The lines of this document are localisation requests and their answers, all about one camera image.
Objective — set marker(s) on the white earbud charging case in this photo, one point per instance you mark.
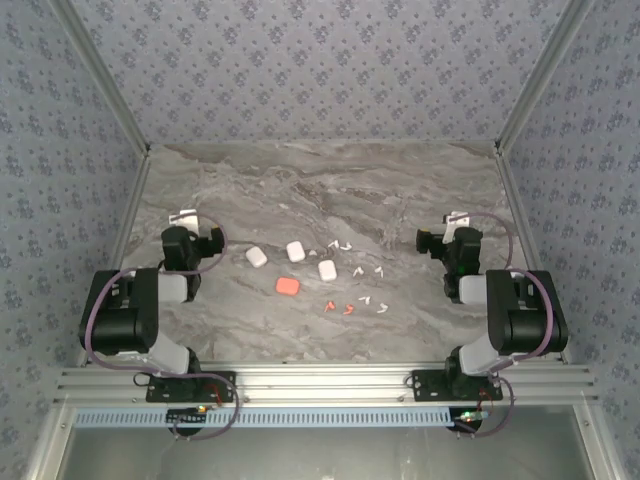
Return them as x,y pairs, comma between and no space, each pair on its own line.
295,251
256,256
327,270

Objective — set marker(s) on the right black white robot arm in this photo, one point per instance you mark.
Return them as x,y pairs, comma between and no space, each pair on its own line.
525,320

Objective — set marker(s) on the orange earbud charging case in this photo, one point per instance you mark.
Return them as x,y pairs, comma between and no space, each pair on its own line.
287,286

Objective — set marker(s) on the black controller board with LED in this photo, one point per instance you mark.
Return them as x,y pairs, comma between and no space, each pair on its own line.
467,422
182,416

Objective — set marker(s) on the wide aluminium mounting beam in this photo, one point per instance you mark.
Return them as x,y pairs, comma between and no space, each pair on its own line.
320,385

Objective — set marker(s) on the grey metal panel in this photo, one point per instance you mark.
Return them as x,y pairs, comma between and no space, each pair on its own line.
320,455

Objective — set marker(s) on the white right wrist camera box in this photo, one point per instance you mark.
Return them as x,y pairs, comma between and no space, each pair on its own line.
456,218

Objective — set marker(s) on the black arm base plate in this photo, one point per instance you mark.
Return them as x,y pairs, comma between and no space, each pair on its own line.
155,392
425,387

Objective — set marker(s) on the aluminium frame post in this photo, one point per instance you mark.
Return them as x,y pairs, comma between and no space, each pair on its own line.
538,75

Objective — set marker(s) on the short aluminium frame leg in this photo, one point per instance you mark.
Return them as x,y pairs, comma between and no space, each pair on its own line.
47,445
600,445

